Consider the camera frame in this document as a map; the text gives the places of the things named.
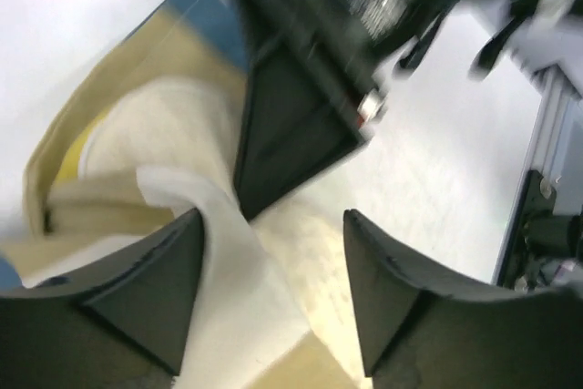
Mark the cream pillow with yellow edge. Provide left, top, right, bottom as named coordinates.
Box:
left=47, top=77, right=367, bottom=388

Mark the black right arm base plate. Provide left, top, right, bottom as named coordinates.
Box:
left=495, top=170, right=582, bottom=289

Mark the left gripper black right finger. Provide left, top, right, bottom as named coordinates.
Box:
left=343, top=210, right=582, bottom=388

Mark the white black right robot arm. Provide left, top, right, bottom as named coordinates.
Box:
left=234, top=0, right=582, bottom=219

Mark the blue tan white checked pillowcase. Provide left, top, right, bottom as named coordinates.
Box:
left=1, top=0, right=368, bottom=388

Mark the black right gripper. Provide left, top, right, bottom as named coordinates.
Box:
left=233, top=0, right=457, bottom=220

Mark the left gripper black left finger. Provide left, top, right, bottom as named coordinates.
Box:
left=1, top=210, right=204, bottom=389

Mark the aluminium front frame rail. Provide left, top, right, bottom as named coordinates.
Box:
left=495, top=64, right=582, bottom=274

